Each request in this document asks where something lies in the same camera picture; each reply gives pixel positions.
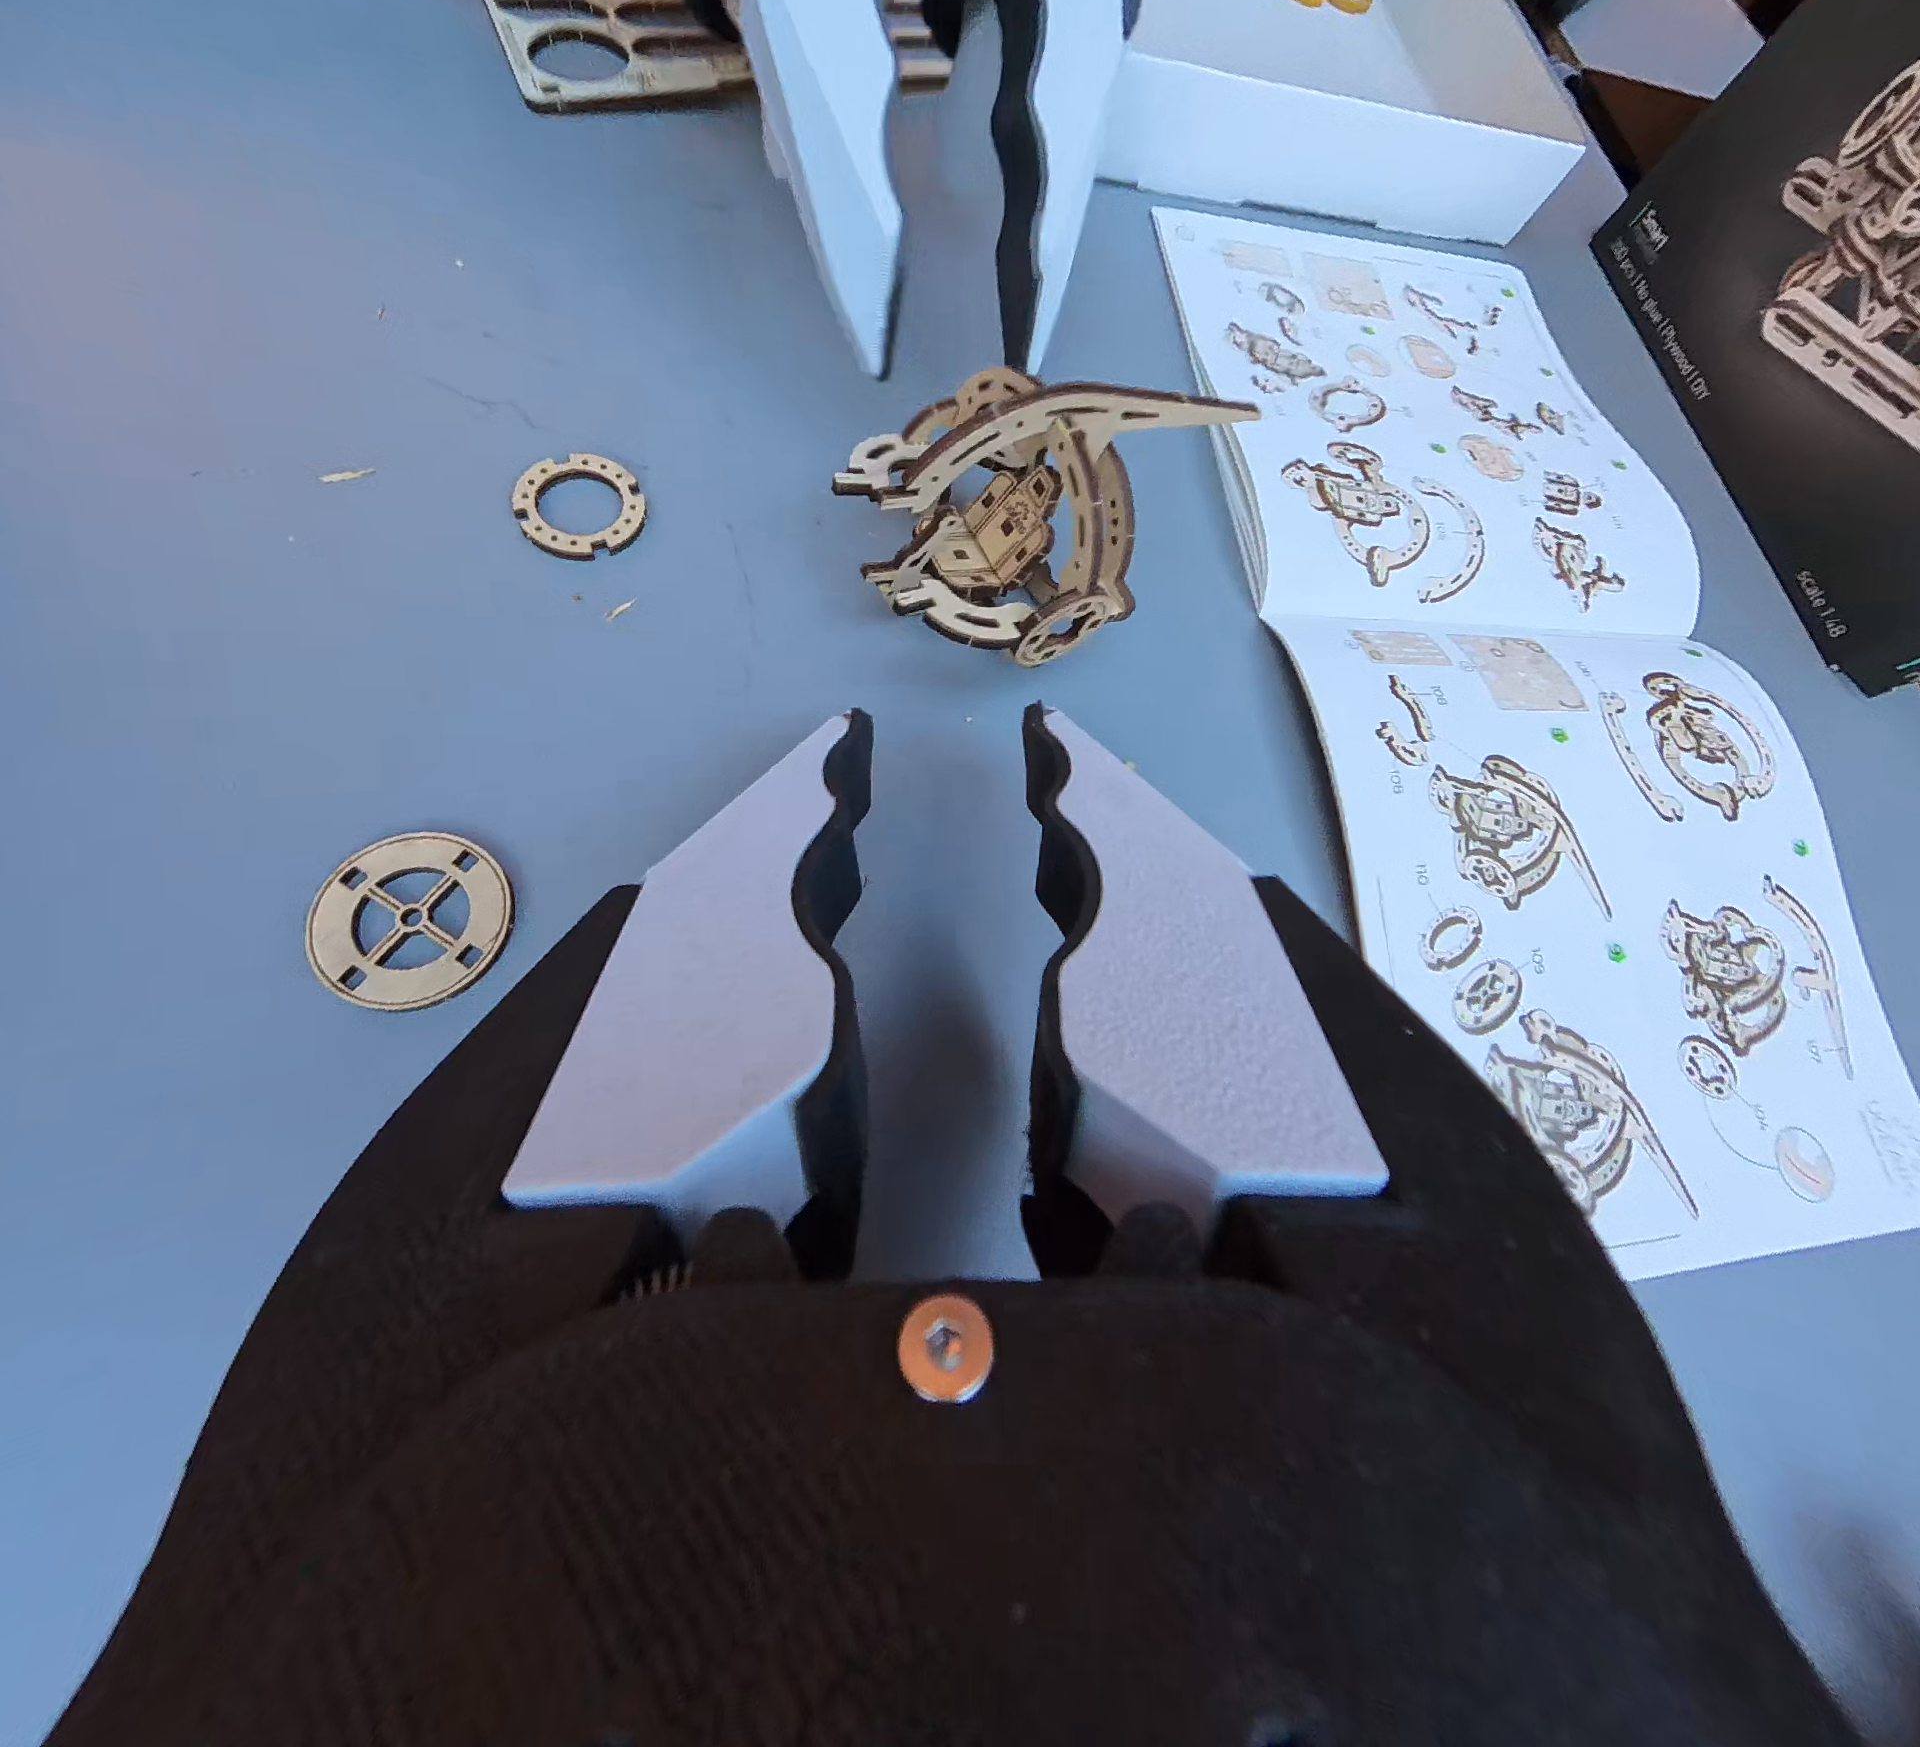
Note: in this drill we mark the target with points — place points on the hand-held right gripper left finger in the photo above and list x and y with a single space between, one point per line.
691 1026

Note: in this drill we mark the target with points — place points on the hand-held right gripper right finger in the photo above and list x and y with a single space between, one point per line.
1200 1026

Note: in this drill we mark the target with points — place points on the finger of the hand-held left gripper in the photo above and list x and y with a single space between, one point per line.
1073 6
826 127

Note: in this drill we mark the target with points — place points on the wooden cage model assembly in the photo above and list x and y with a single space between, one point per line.
992 547

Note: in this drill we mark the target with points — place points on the wooden parts sheet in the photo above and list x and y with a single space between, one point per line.
505 37

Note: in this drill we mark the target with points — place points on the black model kit box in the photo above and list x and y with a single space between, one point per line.
1712 323

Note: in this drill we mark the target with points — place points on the white cardboard box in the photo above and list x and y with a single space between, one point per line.
1321 127

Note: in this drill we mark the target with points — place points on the spoked wooden disc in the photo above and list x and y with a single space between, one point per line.
410 921

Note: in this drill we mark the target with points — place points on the illustrated instruction booklet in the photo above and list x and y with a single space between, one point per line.
1575 757

